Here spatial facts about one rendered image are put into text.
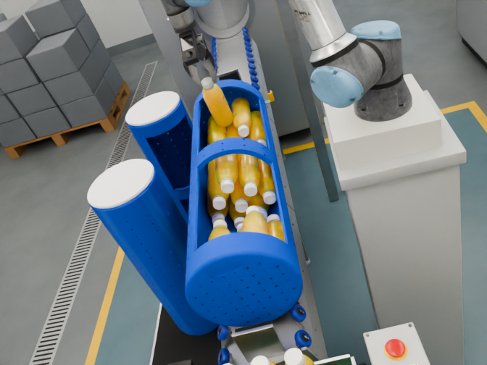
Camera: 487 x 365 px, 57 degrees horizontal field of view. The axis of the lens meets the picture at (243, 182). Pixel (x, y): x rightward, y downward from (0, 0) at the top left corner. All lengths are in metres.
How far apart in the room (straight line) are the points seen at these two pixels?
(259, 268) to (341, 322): 1.30
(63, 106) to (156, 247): 3.05
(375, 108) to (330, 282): 1.39
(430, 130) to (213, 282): 0.66
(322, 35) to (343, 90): 0.13
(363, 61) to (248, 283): 0.57
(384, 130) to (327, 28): 0.31
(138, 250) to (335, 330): 1.02
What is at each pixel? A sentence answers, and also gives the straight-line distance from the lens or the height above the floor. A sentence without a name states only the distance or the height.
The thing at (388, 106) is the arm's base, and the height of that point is 1.28.
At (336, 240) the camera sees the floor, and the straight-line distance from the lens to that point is 2.62.
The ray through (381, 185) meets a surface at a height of 1.09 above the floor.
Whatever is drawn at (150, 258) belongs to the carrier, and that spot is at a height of 0.73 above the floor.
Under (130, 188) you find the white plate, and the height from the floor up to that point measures 1.04.
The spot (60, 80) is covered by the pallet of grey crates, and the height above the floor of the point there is 0.63.
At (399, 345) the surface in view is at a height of 1.11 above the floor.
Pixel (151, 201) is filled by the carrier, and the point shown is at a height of 0.97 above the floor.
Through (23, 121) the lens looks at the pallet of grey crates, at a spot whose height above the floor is 0.36.
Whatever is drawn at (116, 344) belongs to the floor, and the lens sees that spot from 2.73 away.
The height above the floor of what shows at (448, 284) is 0.59.
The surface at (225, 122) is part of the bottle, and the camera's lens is 1.63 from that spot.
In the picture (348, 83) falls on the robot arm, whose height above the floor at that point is 1.43.
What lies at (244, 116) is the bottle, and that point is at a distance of 1.63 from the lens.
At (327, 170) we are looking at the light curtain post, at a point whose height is 0.25.
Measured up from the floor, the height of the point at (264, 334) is 1.03.
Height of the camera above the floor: 1.95
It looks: 37 degrees down
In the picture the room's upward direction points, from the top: 23 degrees counter-clockwise
